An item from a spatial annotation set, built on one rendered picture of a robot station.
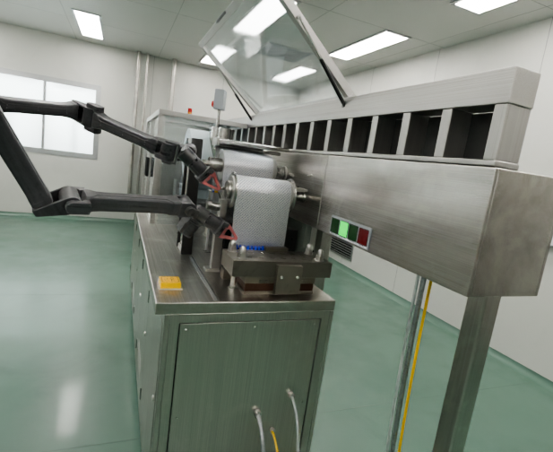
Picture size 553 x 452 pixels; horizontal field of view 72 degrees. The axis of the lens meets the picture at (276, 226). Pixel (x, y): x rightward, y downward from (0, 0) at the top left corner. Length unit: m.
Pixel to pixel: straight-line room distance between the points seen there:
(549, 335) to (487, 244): 2.70
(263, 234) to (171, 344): 0.56
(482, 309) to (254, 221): 0.86
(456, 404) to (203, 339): 0.79
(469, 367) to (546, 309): 2.46
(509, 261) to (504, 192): 0.17
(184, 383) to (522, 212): 1.13
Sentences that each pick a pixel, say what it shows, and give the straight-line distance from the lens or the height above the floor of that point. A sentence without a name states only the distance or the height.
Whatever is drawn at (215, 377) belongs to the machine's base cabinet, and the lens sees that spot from 1.46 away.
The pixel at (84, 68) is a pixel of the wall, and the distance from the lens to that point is 7.10.
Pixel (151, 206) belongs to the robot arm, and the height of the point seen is 1.18.
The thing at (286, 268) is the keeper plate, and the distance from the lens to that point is 1.41.
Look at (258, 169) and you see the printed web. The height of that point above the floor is 1.34.
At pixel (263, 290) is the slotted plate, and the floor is 0.92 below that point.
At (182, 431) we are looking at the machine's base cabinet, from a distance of 1.55.
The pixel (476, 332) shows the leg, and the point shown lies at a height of 1.01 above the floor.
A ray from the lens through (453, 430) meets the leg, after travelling 1.32.
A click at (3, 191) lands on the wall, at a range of 7.26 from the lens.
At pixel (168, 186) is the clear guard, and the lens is 2.51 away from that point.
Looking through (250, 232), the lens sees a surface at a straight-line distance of 1.56.
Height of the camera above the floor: 1.39
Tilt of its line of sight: 9 degrees down
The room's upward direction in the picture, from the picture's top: 8 degrees clockwise
